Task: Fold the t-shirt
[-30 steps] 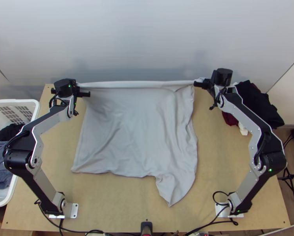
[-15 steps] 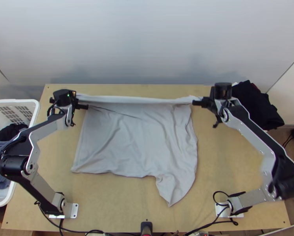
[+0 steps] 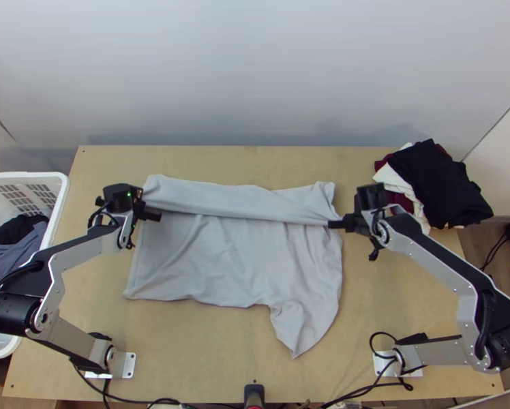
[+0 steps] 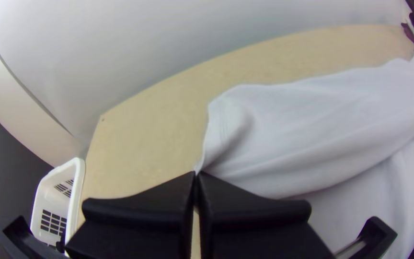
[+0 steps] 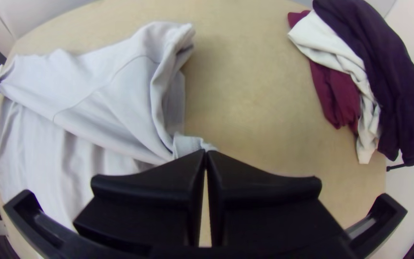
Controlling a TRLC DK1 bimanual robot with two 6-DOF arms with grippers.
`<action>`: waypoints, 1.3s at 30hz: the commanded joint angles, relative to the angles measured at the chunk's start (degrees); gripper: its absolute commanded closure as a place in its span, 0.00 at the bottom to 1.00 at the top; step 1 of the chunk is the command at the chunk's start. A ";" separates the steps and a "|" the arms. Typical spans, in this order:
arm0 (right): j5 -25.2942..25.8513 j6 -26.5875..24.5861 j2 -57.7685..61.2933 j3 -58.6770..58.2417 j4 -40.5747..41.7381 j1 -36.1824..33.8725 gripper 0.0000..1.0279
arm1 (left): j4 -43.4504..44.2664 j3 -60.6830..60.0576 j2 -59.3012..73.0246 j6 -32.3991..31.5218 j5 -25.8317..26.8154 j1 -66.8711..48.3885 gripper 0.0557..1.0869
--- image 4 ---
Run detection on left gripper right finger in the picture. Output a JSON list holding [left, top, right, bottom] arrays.
[[196, 171, 336, 259]]

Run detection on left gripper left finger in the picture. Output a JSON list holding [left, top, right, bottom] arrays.
[[65, 171, 196, 259]]

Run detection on light grey t-shirt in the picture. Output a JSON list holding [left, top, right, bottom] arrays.
[[194, 46, 414, 259]]

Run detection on white laundry basket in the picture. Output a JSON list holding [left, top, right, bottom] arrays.
[[30, 157, 87, 249]]

